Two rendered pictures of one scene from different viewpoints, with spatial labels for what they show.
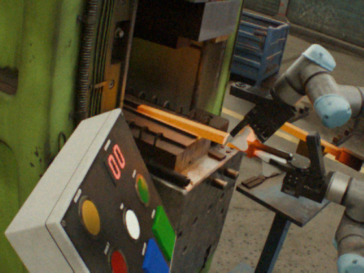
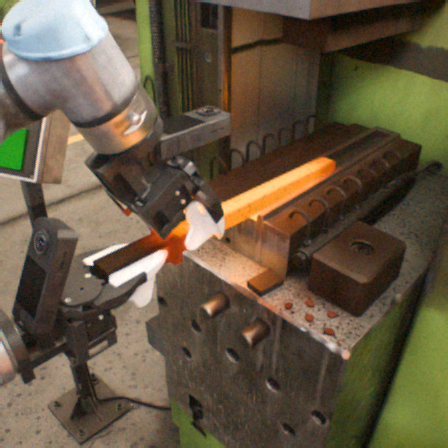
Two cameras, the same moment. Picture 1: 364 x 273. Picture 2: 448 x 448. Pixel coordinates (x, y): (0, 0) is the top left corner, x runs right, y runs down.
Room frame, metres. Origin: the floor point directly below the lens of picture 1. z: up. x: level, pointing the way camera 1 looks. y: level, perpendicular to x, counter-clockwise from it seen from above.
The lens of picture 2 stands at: (1.26, -0.60, 1.37)
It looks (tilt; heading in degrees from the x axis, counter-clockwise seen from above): 34 degrees down; 110
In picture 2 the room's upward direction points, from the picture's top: straight up
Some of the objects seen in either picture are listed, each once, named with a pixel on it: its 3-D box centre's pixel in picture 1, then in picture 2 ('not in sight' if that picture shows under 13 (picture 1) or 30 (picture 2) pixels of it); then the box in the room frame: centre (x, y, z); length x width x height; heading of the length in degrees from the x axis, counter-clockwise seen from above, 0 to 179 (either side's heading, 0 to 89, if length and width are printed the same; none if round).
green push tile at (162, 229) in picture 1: (162, 233); (10, 147); (0.64, 0.01, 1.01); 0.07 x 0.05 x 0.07; 0
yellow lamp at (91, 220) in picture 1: (90, 218); not in sight; (0.44, 0.10, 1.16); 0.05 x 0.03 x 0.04; 155
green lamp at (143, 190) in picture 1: (142, 190); not in sight; (0.64, 0.05, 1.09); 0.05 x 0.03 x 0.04; 155
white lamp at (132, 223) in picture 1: (131, 224); not in sight; (0.54, 0.05, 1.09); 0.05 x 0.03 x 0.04; 155
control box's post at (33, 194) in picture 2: not in sight; (55, 286); (0.55, 0.14, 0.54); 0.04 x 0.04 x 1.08; 65
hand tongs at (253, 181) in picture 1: (288, 165); not in sight; (1.66, -0.44, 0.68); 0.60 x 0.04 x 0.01; 139
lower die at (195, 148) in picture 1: (131, 123); (316, 179); (1.17, 0.16, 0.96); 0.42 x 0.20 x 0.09; 65
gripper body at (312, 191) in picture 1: (307, 179); (54, 321); (0.97, -0.32, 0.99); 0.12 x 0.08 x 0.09; 65
